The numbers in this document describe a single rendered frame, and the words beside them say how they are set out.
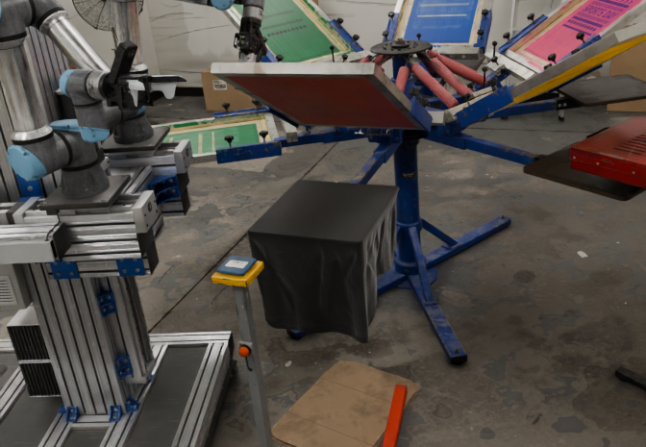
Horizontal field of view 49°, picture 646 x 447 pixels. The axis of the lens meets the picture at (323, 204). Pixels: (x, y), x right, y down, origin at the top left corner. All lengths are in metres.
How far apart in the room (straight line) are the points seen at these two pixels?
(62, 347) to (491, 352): 1.90
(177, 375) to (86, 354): 0.47
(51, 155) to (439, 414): 1.89
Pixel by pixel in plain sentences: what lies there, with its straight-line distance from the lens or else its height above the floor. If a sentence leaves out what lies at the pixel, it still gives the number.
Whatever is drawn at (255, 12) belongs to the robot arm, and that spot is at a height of 1.67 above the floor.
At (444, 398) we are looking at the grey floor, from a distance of 3.23.
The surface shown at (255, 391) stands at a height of 0.46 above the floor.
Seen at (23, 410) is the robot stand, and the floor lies 0.21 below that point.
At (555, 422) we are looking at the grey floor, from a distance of 3.16.
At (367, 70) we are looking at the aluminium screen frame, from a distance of 2.24.
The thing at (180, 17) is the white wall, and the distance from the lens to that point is 8.05.
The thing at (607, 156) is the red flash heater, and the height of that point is 1.10.
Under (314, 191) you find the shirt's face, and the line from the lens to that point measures 2.85.
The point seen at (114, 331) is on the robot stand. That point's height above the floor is 0.59.
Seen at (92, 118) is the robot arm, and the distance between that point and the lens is 1.99.
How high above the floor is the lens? 2.09
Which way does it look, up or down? 25 degrees down
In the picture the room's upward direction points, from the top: 6 degrees counter-clockwise
